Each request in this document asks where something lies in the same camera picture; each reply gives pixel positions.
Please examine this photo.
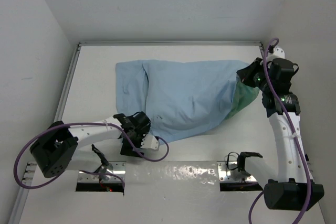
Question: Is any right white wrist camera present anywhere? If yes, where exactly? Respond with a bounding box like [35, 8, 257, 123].
[269, 46, 285, 60]

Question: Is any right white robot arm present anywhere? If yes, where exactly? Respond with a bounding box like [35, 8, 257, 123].
[225, 58, 324, 211]

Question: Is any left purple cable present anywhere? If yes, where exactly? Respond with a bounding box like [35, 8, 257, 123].
[13, 122, 170, 190]

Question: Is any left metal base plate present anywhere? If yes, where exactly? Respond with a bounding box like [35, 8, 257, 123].
[77, 162, 126, 183]

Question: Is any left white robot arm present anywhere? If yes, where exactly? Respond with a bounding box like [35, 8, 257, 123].
[29, 112, 159, 178]

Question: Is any light blue pillowcase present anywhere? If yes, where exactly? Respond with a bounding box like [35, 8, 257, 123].
[115, 60, 259, 142]

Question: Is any purple cable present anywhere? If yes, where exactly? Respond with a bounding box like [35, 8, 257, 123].
[13, 122, 170, 190]
[248, 37, 316, 224]

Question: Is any metal base plate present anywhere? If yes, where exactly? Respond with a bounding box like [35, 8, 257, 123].
[217, 161, 257, 183]
[77, 162, 126, 183]

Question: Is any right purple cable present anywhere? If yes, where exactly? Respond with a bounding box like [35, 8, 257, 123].
[248, 37, 316, 224]

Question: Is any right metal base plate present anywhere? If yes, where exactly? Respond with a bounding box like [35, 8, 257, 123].
[217, 161, 257, 183]

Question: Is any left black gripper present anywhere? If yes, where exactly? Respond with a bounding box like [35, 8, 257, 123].
[120, 126, 150, 156]

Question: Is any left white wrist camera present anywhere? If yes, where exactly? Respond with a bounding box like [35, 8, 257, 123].
[140, 134, 159, 151]

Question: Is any aluminium table frame rail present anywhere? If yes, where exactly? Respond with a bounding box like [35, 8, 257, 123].
[13, 41, 278, 223]

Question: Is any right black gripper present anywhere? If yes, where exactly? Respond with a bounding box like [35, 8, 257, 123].
[237, 57, 272, 92]

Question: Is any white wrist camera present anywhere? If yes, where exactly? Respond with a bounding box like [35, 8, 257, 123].
[269, 46, 285, 60]
[140, 134, 159, 151]

